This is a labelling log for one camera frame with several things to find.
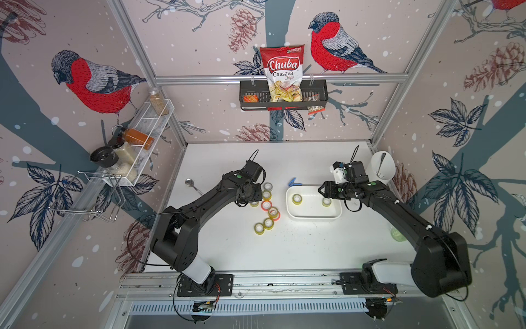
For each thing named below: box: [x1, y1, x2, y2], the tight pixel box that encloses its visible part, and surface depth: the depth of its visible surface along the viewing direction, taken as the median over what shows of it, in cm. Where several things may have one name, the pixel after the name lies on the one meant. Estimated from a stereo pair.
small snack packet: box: [306, 93, 327, 116], surface depth 92 cm
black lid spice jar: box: [89, 145, 130, 177], surface depth 60 cm
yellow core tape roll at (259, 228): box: [254, 222, 266, 236], surface depth 89 cm
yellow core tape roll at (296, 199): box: [291, 193, 303, 206], surface depth 97 cm
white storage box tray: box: [285, 185, 343, 221], surface depth 95 cm
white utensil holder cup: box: [367, 150, 396, 186], surface depth 97 cm
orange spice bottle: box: [123, 128, 155, 151], surface depth 74 cm
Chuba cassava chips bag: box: [259, 44, 305, 103], surface depth 85 cm
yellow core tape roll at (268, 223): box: [263, 217, 275, 231], surface depth 90 cm
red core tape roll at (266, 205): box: [260, 200, 273, 212], surface depth 97 cm
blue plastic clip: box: [287, 177, 303, 188], surface depth 103 cm
